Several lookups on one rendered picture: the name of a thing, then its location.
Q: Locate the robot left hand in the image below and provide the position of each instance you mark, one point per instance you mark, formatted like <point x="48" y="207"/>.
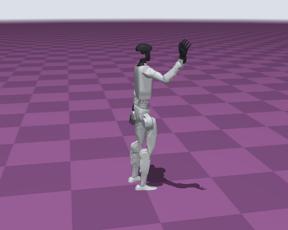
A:
<point x="133" y="122"/>

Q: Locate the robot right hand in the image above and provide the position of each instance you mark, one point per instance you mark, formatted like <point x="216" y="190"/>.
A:
<point x="183" y="50"/>

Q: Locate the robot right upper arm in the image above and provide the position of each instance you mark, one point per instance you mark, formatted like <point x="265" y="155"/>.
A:
<point x="151" y="73"/>

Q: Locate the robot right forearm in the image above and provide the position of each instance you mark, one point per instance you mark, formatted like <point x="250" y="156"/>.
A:
<point x="173" y="72"/>

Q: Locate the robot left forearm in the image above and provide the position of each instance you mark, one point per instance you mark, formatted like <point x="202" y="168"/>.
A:
<point x="135" y="102"/>

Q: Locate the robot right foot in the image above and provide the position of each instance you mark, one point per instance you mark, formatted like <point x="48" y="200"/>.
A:
<point x="147" y="187"/>

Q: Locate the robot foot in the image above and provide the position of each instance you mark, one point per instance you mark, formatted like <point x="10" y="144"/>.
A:
<point x="132" y="179"/>
<point x="147" y="187"/>

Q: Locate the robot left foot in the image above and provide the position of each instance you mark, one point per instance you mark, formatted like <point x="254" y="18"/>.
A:
<point x="132" y="179"/>

